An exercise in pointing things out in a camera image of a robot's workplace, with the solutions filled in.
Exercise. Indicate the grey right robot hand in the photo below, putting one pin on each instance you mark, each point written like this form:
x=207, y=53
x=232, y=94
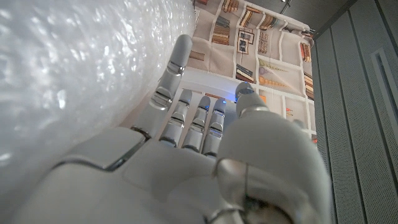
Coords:
x=174, y=180

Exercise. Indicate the printed bookshelf backdrop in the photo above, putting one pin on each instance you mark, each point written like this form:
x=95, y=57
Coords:
x=273, y=62

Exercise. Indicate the clear bubble wrap roll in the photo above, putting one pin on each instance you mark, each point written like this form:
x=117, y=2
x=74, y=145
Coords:
x=77, y=68

